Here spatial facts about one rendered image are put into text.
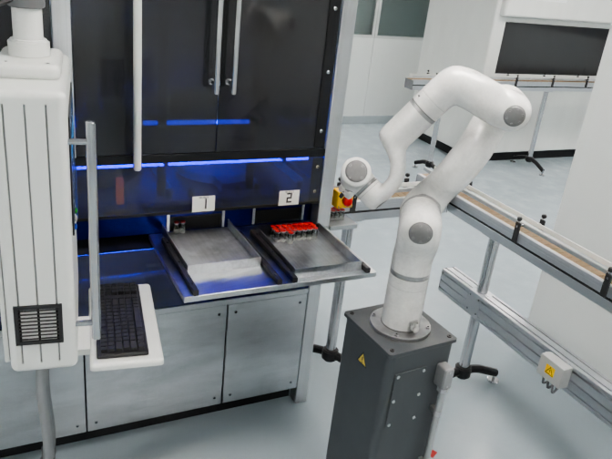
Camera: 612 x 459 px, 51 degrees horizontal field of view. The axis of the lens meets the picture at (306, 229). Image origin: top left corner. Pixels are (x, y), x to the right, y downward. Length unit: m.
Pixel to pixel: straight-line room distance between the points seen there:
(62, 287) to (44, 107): 0.46
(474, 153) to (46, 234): 1.11
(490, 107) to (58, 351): 1.29
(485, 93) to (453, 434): 1.77
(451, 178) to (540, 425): 1.75
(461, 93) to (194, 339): 1.46
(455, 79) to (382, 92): 6.40
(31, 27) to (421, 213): 1.10
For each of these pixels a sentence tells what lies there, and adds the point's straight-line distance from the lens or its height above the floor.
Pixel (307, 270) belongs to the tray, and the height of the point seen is 0.90.
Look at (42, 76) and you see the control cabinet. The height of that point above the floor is 1.56.
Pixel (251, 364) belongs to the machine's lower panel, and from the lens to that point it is 2.81.
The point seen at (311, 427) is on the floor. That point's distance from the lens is 2.94.
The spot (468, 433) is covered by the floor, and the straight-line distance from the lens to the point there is 3.12.
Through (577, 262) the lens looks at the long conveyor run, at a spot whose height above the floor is 0.93.
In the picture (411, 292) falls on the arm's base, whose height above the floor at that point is 1.01.
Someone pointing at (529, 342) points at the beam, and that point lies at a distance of 2.86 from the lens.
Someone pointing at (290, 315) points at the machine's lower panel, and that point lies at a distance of 2.75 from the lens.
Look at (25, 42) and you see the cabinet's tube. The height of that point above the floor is 1.62.
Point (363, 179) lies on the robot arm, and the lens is 1.79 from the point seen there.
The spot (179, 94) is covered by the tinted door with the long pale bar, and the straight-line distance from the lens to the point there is 2.23.
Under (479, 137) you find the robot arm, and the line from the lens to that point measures 1.82.
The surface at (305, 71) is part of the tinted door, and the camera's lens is 2.38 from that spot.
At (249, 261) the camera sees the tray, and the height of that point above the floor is 0.90.
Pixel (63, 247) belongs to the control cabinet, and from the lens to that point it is 1.71.
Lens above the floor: 1.90
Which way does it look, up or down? 23 degrees down
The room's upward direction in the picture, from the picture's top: 7 degrees clockwise
